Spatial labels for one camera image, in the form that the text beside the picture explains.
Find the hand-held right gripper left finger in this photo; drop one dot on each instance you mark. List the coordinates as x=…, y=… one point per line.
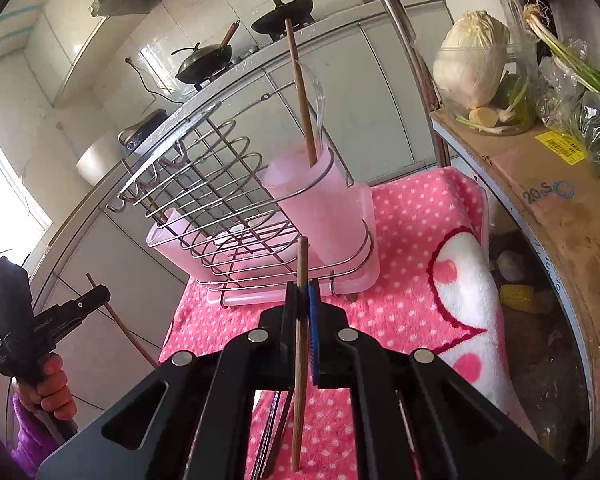
x=289, y=310

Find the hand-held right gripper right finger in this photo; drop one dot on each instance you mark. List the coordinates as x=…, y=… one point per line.
x=314, y=330

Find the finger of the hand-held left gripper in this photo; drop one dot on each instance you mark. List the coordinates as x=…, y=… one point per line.
x=85, y=305

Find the wooden chopstick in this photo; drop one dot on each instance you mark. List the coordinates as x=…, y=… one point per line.
x=125, y=327
x=302, y=260
x=297, y=75

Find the black spoon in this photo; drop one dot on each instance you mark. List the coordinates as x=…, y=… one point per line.
x=276, y=435

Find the clear plastic spoon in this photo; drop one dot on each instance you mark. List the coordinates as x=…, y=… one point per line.
x=321, y=105

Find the person's left forearm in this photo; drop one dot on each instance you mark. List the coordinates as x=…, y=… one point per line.
x=32, y=440

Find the person's left hand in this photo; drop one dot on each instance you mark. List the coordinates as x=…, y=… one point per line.
x=55, y=395

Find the window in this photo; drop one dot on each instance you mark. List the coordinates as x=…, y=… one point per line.
x=5, y=185

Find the pink dotted towel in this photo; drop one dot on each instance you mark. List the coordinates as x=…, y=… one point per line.
x=420, y=240

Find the white rice cooker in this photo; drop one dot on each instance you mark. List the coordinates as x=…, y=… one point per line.
x=100, y=160

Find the black electric cooker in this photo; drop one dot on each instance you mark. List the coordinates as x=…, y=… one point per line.
x=145, y=130

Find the white round vegetable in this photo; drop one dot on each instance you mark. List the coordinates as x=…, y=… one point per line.
x=511, y=265

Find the yellow corn cob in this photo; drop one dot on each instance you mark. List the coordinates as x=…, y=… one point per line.
x=522, y=299

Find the metal shelf rack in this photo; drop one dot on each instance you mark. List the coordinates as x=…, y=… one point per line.
x=440, y=150

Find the grey lower kitchen cabinets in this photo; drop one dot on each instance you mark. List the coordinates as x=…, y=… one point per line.
x=380, y=85

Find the black wok with lid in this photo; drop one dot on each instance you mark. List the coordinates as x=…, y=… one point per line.
x=202, y=60

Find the cardboard sheet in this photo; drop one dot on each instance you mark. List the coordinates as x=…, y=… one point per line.
x=570, y=225

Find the black frying pan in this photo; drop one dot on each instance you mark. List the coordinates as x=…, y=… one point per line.
x=280, y=15

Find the napa cabbage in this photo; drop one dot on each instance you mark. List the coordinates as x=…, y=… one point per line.
x=472, y=65

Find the green onions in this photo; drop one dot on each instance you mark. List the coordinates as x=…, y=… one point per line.
x=575, y=60

